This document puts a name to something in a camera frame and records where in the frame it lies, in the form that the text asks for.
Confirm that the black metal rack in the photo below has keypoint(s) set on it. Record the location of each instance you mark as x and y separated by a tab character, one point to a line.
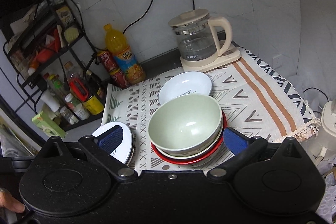
76	41

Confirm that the small white pill bottle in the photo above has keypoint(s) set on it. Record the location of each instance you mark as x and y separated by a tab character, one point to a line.
78	109

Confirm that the green-label sauce bottle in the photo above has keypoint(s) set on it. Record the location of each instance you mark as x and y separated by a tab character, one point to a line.
56	86

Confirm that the person's left hand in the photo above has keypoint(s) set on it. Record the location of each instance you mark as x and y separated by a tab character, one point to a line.
10	203

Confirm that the small white dish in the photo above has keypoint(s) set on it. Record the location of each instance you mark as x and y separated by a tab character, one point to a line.
183	85

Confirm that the cream kettle base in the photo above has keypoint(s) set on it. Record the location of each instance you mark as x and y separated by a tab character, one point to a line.
225	58

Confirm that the red and black bowl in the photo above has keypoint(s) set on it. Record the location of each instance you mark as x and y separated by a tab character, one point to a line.
189	161

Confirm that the patterned fringed table cloth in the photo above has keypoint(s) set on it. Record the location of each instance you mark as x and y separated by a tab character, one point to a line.
257	98

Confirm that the pale green bowl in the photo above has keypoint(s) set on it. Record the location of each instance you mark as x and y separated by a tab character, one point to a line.
183	119
210	146

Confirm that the green carton box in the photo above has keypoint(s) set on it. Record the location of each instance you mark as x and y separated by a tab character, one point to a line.
48	125

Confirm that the small clear spice jar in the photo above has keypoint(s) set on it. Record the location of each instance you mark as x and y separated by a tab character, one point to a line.
68	116

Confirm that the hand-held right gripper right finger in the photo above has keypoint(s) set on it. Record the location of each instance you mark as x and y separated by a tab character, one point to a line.
236	140

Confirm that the white plastic appliance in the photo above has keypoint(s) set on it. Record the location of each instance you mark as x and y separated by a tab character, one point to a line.
325	129

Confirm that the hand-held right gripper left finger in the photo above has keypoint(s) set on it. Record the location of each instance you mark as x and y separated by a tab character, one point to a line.
109	138

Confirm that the red drink can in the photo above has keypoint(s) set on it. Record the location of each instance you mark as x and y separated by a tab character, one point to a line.
119	78
107	61

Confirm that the orange juice bottle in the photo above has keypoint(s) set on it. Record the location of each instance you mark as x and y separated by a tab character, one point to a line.
123	56

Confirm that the white deep plate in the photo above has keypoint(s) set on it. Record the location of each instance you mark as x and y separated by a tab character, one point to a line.
105	129

